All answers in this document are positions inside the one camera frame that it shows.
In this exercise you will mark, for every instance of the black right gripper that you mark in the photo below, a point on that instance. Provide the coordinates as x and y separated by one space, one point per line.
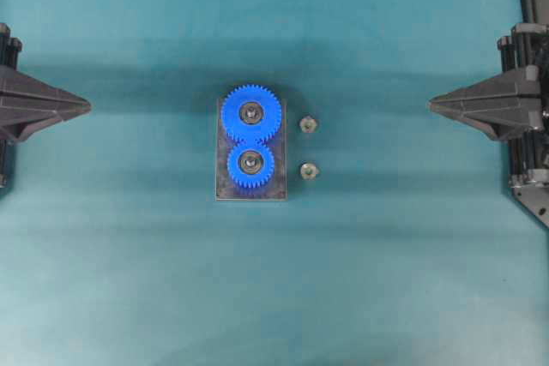
498 106

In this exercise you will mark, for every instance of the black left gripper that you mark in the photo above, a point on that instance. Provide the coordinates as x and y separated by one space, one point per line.
33 105

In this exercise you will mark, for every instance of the threaded shaft of large gear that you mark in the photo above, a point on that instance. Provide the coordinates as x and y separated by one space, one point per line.
251 113

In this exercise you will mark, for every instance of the threaded shaft of small gear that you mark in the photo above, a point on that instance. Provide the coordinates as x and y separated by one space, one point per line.
251 164

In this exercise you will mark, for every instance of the large blue plastic gear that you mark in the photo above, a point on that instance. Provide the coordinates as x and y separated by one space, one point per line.
239 131

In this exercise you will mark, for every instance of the small blue plastic gear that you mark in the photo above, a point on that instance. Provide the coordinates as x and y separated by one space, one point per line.
250 181

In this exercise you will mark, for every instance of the grey metal base plate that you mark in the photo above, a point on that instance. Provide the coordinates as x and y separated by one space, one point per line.
275 189

